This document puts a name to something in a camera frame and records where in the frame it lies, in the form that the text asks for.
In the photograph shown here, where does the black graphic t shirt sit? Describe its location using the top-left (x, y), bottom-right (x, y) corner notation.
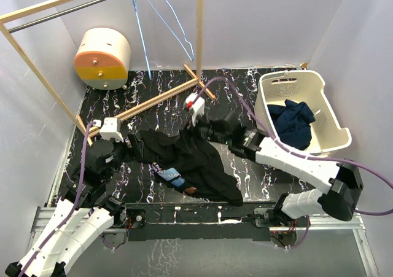
top-left (136, 129), bottom-right (243, 206)

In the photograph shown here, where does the navy blue t shirt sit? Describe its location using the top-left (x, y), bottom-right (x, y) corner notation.
top-left (268, 99), bottom-right (315, 150)

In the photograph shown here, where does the light blue hanger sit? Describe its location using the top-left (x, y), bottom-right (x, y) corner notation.
top-left (131, 0), bottom-right (152, 80)
top-left (147, 0), bottom-right (195, 61)

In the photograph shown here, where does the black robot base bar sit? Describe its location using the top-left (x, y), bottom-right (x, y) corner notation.
top-left (126, 201), bottom-right (309, 241)

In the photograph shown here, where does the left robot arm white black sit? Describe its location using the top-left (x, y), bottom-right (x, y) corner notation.
top-left (5, 135), bottom-right (139, 276)

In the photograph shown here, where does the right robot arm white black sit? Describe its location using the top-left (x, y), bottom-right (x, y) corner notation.
top-left (190, 113), bottom-right (363, 226)

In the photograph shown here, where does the cream laundry basket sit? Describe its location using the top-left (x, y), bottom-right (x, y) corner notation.
top-left (254, 70), bottom-right (352, 157)

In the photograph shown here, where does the wooden clothes rack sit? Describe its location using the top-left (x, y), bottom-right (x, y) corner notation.
top-left (0, 0), bottom-right (308, 146)

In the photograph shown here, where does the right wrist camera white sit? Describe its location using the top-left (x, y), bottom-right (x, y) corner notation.
top-left (184, 93), bottom-right (205, 127)

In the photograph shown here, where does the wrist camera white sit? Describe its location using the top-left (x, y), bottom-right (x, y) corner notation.
top-left (184, 93), bottom-right (205, 127)
top-left (93, 117), bottom-right (124, 142)

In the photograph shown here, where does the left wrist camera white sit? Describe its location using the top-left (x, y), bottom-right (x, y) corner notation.
top-left (93, 117), bottom-right (124, 142)

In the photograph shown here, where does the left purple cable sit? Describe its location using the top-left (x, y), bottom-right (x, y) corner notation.
top-left (17, 122), bottom-right (99, 277)

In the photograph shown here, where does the purple cable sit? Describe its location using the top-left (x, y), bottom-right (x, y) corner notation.
top-left (17, 122), bottom-right (99, 277)
top-left (193, 76), bottom-right (393, 249)

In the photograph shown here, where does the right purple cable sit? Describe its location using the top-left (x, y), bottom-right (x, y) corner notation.
top-left (193, 76), bottom-right (393, 249)

